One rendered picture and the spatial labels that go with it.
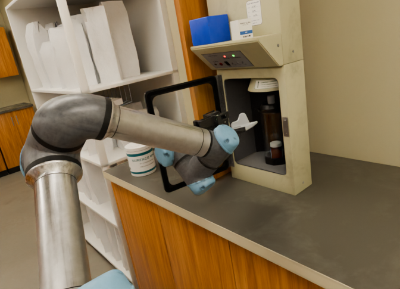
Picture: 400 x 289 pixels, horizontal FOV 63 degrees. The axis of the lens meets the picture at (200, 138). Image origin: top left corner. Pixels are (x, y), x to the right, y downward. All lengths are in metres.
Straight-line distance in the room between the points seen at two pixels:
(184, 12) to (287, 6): 0.39
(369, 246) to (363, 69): 0.73
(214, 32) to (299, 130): 0.45
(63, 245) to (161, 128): 0.32
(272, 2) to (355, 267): 0.78
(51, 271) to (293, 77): 0.89
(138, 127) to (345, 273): 0.61
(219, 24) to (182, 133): 0.53
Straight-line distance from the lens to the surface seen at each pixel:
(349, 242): 1.03
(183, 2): 1.32
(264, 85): 1.21
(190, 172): 0.93
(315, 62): 1.56
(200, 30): 1.20
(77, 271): 0.65
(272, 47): 1.07
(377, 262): 0.98
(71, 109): 0.71
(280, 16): 1.11
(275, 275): 1.10
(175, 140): 0.79
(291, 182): 1.24
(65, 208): 0.70
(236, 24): 1.11
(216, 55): 1.19
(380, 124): 1.50
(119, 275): 0.51
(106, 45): 2.13
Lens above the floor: 1.54
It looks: 17 degrees down
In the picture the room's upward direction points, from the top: 10 degrees counter-clockwise
